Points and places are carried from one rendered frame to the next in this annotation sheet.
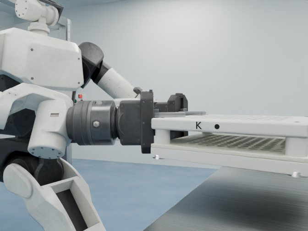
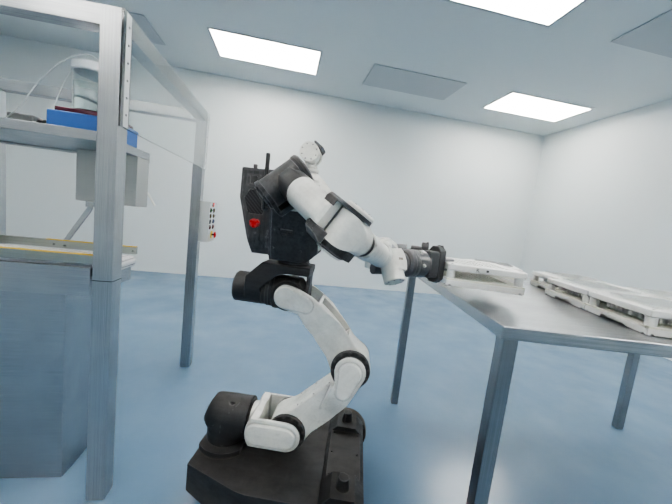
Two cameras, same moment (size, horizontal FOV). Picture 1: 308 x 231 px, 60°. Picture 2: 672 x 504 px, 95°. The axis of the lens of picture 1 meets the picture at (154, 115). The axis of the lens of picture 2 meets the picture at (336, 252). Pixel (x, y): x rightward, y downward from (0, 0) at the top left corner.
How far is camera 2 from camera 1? 82 cm
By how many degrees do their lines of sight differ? 29
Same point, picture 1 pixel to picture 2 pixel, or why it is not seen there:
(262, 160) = (506, 288)
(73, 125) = (413, 266)
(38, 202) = (318, 315)
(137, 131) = (436, 270)
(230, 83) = not seen: hidden behind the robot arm
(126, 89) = not seen: hidden behind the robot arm
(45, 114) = (395, 258)
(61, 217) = (336, 325)
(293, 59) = (375, 184)
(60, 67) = not seen: hidden behind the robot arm
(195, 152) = (473, 283)
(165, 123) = (458, 267)
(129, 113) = (434, 259)
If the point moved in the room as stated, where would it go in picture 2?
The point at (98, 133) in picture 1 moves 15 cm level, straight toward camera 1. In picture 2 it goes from (423, 271) to (471, 282)
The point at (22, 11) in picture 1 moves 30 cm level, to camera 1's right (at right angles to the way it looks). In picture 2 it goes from (309, 155) to (381, 171)
